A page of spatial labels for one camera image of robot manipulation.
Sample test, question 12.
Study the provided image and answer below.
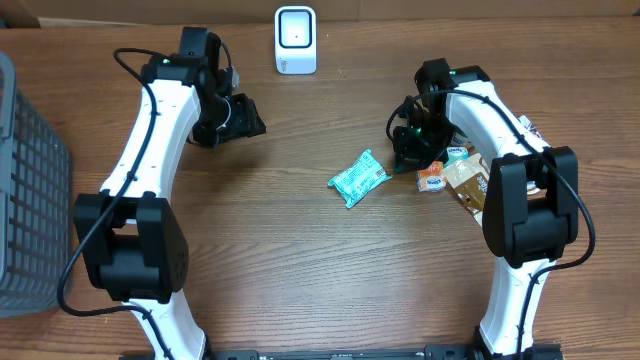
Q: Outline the small teal tissue pack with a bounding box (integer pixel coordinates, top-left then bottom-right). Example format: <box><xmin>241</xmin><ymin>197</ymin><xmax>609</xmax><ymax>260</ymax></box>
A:
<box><xmin>444</xmin><ymin>146</ymin><xmax>469</xmax><ymax>167</ymax></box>

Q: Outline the small orange tissue pack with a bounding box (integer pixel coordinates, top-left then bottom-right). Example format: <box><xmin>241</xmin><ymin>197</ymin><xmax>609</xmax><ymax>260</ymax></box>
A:
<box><xmin>416</xmin><ymin>161</ymin><xmax>447</xmax><ymax>192</ymax></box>

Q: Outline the beige brown snack bag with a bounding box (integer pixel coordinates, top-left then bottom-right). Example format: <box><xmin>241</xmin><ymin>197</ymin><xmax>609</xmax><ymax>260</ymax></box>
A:
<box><xmin>441</xmin><ymin>113</ymin><xmax>551</xmax><ymax>229</ymax></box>

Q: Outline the teal wet wipes pack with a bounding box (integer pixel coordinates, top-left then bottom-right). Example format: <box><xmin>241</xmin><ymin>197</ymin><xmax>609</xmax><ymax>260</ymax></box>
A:
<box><xmin>328</xmin><ymin>149</ymin><xmax>392</xmax><ymax>209</ymax></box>

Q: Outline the green lid jar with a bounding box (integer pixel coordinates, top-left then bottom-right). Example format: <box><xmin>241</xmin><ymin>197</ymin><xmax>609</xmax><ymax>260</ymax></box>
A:
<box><xmin>450</xmin><ymin>132</ymin><xmax>473</xmax><ymax>148</ymax></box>

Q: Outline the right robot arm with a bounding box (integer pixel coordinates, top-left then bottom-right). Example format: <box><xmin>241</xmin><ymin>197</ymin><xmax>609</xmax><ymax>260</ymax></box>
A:
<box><xmin>386</xmin><ymin>58</ymin><xmax>581</xmax><ymax>359</ymax></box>

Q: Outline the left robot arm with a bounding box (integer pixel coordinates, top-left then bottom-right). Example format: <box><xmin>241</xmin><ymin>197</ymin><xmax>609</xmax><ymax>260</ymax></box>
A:
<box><xmin>57</xmin><ymin>27</ymin><xmax>266</xmax><ymax>359</ymax></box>

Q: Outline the grey plastic mesh basket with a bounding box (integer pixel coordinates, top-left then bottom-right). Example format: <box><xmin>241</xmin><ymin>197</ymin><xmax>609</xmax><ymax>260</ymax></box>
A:
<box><xmin>1</xmin><ymin>53</ymin><xmax>72</xmax><ymax>318</ymax></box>

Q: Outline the cardboard backboard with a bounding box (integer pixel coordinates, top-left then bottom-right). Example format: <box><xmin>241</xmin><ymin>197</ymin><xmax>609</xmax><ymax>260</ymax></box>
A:
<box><xmin>1</xmin><ymin>0</ymin><xmax>639</xmax><ymax>27</ymax></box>

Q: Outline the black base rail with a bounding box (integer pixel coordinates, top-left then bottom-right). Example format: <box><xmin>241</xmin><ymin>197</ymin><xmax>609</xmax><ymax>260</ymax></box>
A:
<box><xmin>210</xmin><ymin>345</ymin><xmax>564</xmax><ymax>360</ymax></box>

